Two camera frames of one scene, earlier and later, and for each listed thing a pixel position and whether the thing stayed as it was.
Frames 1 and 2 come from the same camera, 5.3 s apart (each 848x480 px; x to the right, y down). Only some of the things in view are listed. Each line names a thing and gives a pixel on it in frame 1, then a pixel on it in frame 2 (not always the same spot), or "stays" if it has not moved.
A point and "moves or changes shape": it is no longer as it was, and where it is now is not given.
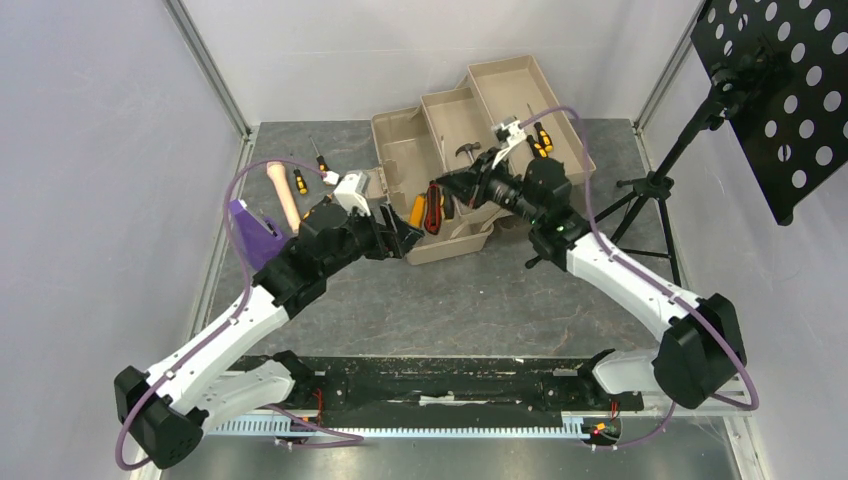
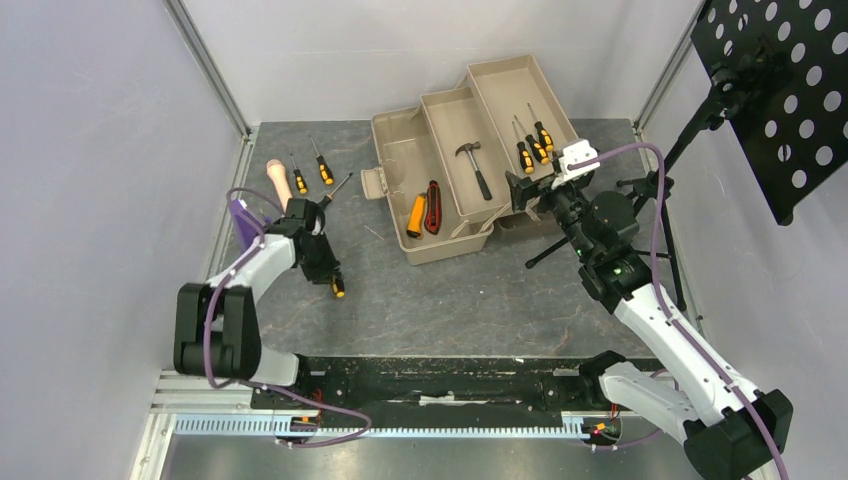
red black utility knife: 433,211 stays
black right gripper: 478,187 to 527,193
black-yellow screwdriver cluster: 449,206 moves or changes shape
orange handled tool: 417,212 stays
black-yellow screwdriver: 542,135 stays
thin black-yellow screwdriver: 538,152 stays
